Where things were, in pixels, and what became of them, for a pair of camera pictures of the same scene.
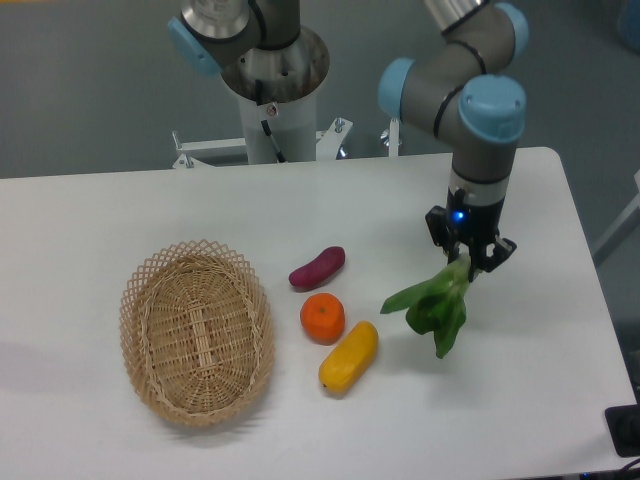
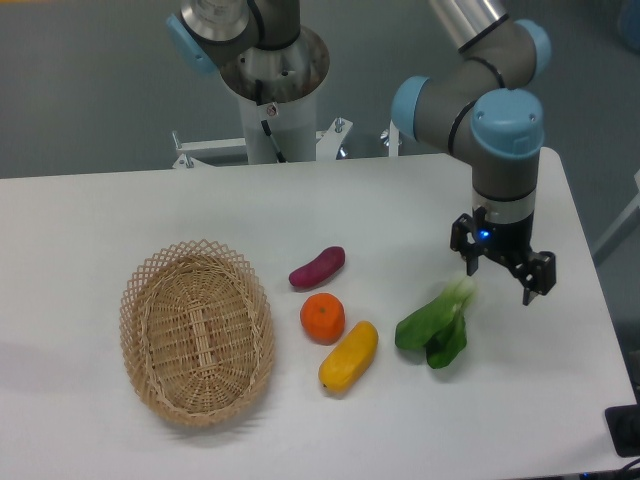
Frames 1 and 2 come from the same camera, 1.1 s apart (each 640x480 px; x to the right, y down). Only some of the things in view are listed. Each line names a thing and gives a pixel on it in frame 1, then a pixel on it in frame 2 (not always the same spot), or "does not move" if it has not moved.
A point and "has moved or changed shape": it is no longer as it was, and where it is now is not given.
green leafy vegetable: (437, 305) has moved or changed shape
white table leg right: (625, 226) does not move
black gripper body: (475, 225) -> (509, 242)
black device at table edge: (623, 424) does not move
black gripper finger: (503, 248) -> (537, 274)
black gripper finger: (438, 223) -> (464, 240)
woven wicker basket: (197, 333) does not move
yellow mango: (351, 359) does not move
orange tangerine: (323, 318) does not move
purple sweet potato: (318, 269) does not move
